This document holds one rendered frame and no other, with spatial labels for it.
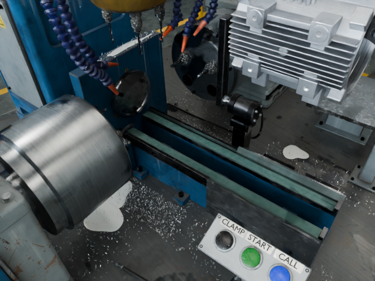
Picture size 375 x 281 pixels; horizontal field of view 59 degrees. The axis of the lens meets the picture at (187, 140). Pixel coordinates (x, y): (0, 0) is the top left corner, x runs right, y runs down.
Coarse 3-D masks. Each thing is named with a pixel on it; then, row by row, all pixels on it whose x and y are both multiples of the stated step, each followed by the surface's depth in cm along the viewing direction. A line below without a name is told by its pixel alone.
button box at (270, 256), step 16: (224, 224) 56; (208, 240) 55; (240, 240) 54; (256, 240) 53; (224, 256) 53; (240, 256) 52; (272, 256) 51; (288, 256) 51; (240, 272) 52; (256, 272) 51; (304, 272) 49
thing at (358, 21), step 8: (240, 0) 52; (248, 0) 52; (360, 8) 43; (368, 8) 42; (352, 16) 43; (360, 16) 43; (368, 16) 42; (352, 24) 43; (360, 24) 43; (368, 24) 44; (232, 64) 60; (240, 64) 59; (368, 64) 59; (328, 96) 52; (336, 96) 51; (344, 96) 52
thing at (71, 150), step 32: (64, 96) 70; (32, 128) 62; (64, 128) 63; (96, 128) 65; (0, 160) 60; (32, 160) 58; (64, 160) 60; (96, 160) 64; (128, 160) 70; (32, 192) 58; (64, 192) 60; (96, 192) 66; (64, 224) 65
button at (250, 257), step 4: (248, 248) 52; (252, 248) 52; (244, 252) 52; (248, 252) 52; (252, 252) 52; (256, 252) 52; (244, 256) 52; (248, 256) 52; (252, 256) 51; (256, 256) 51; (260, 256) 51; (244, 260) 52; (248, 260) 51; (252, 260) 51; (256, 260) 51; (260, 260) 52; (244, 264) 52; (248, 264) 51; (252, 264) 51; (256, 264) 51
